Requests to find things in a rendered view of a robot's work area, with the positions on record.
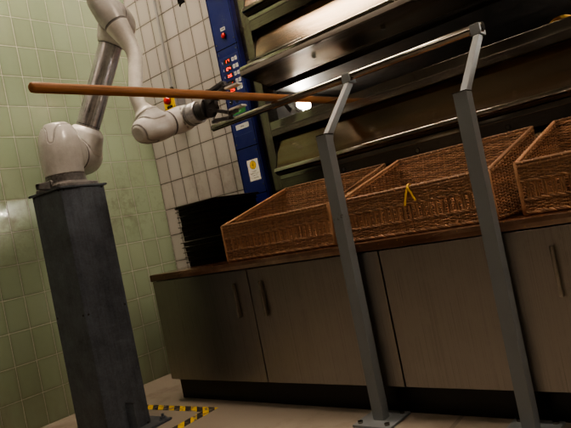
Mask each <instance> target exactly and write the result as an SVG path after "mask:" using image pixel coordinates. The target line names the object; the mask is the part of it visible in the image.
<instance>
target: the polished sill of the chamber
mask: <svg viewBox="0 0 571 428"><path fill-rule="evenodd" d="M570 28H571V16H569V17H566V18H563V19H561V20H557V21H554V22H551V23H550V24H547V25H543V26H540V27H537V28H535V29H533V30H530V31H525V32H524V33H521V34H518V35H516V36H513V37H509V38H507V39H504V40H501V41H498V42H495V43H492V44H490V45H487V46H485V47H482V48H480V52H479V56H478V59H483V58H486V57H489V56H491V55H494V54H497V53H500V52H503V51H506V50H508V49H511V48H515V47H518V46H521V45H524V44H526V43H528V42H532V41H535V40H538V39H541V38H543V37H548V36H550V35H553V34H556V33H558V32H560V31H565V30H567V29H570ZM468 54H469V52H468V53H464V54H461V55H459V56H456V57H454V58H451V59H447V60H445V61H442V62H439V63H437V64H435V65H430V66H428V67H425V68H423V69H420V70H416V71H413V72H411V73H409V74H406V75H403V76H399V77H397V78H394V79H392V80H389V81H386V82H383V83H380V84H377V85H375V86H372V87H368V88H366V89H363V90H360V91H358V92H356V93H351V94H349V95H348V99H347V101H346V103H345V105H347V104H351V103H354V102H357V101H360V100H362V99H367V98H369V97H372V96H375V95H377V94H379V93H384V92H386V91H389V90H392V89H394V88H397V87H402V86H404V85H406V84H409V83H412V82H416V81H419V80H421V79H424V78H427V77H429V76H434V75H436V74H438V73H441V72H444V71H447V70H451V69H454V68H456V67H459V66H462V65H465V64H466V62H467V59H468ZM337 100H338V99H334V100H332V101H330V102H327V103H324V104H321V105H318V106H315V107H313V108H310V109H308V110H304V111H301V112H298V113H296V114H294V115H289V116H287V117H284V118H282V119H279V120H277V121H272V122H270V127H271V131H273V130H275V129H278V128H281V127H285V126H287V125H290V124H292V123H295V122H298V121H302V120H305V119H308V118H310V117H313V116H316V115H319V114H322V113H325V112H327V111H330V110H334V107H335V105H336V102H337ZM345 105H344V106H345Z"/></svg>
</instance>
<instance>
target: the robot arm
mask: <svg viewBox="0 0 571 428"><path fill-rule="evenodd" d="M87 4H88V7H89V9H90V10H91V12H92V14H93V16H94V18H95V19H96V20H97V22H98V29H97V39H98V42H99V44H98V47H97V50H96V54H95V56H94V60H93V65H92V69H91V71H90V75H89V78H88V85H106V86H112V83H113V80H114V77H115V73H116V68H117V65H118V62H119V58H120V55H121V52H122V50H124V51H125V53H126V55H127V62H128V86H129V87H143V67H144V61H143V55H142V51H141V48H140V46H139V43H138V41H137V39H136V37H135V35H134V33H135V31H136V23H135V19H134V17H133V15H132V14H131V12H130V11H129V10H128V8H127V7H126V6H125V5H124V4H123V3H121V2H120V1H119V0H87ZM240 85H242V82H236V83H233V82H230V83H228V84H227V82H224V81H220V82H219V83H217V84H216V85H214V86H213V87H211V88H210V89H206V91H217V90H218V89H219V90H218V91H223V92H226V91H227V90H230V89H233V88H235V87H238V86H240ZM108 98H109V96H103V95H84V96H83V100H82V105H81V109H80V111H79V115H78V118H77V121H76V124H74V125H71V124H68V123H67V122H65V121H58V122H52V123H49V124H46V125H44V126H43V127H42V129H41V131H40V132H39V136H38V150H39V156H40V161H41V165H42V170H43V173H44V177H45V182H44V183H38V184H36V190H38V191H37V192H36V194H39V193H41V192H44V191H46V190H49V189H53V188H56V187H59V186H67V185H78V184H90V183H99V181H97V180H87V178H86V175H88V174H91V173H93V172H95V171H97V170H98V169H99V167H100V166H101V163H102V160H103V143H104V136H103V134H102V132H100V131H99V129H100V126H101V123H102V120H103V116H104V113H105V108H106V105H107V101H108ZM129 99H130V102H131V105H132V107H133V110H134V112H135V118H134V120H135V122H134V123H133V126H132V135H133V137H134V138H135V139H136V140H137V141H138V142H140V143H142V144H155V143H159V142H161V141H164V140H166V139H168V138H170V137H172V136H174V135H177V134H181V133H184V132H187V131H188V130H190V129H192V128H193V127H194V126H197V125H199V124H201V123H203V122H205V121H206V120H207V119H209V118H212V124H218V123H219V122H220V121H229V120H233V119H234V117H233V115H235V113H237V112H239V109H241V108H243V107H246V106H247V105H246V104H239V105H236V106H235V107H232V108H230V109H229V110H220V109H219V106H218V101H219V99H203V100H201V101H194V102H192V103H190V104H186V105H180V106H176V107H174V108H171V109H170V110H166V111H163V110H160V109H159V108H157V107H156V106H155V105H150V104H148V103H147V101H146V100H145V99H144V97H129ZM217 113H222V114H228V115H229V116H225V117H221V118H215V116H216V114H217Z"/></svg>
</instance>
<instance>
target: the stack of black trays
mask: <svg viewBox="0 0 571 428"><path fill-rule="evenodd" d="M256 194H259V193H258V192H251V193H245V194H232V195H226V196H219V197H214V198H211V199H208V200H202V201H198V202H195V203H192V204H188V205H185V206H179V207H176V208H174V209H175V211H176V210H178V212H176V213H175V214H177V213H178V214H179V216H180V217H178V218H177V219H179V218H180V220H181V222H178V223H182V227H181V229H182V232H181V233H183V235H184V236H183V238H184V241H185V242H184V243H181V244H184V248H185V250H186V251H187V252H185V253H187V257H185V258H188V259H189V262H186V263H189V264H190V266H191V267H193V266H199V265H204V264H209V263H215V262H225V261H227V258H226V254H225V249H224V245H223V237H222V233H221V228H220V227H221V226H222V225H224V224H225V223H227V222H229V221H230V220H232V219H234V218H235V217H238V216H239V215H240V214H242V213H243V212H245V211H247V210H249V209H251V208H252V207H253V206H256V205H257V202H256V198H258V197H257V196H256ZM258 202H259V201H258ZM181 233H180V234H181ZM216 235H217V236H216ZM186 236H187V237H186ZM207 237H208V238H207ZM203 238H204V239H203ZM181 239H182V238H181ZM195 239H196V240H195ZM191 240H193V241H191ZM186 241H189V242H186ZM187 246H188V247H187ZM184 248H182V249H184Z"/></svg>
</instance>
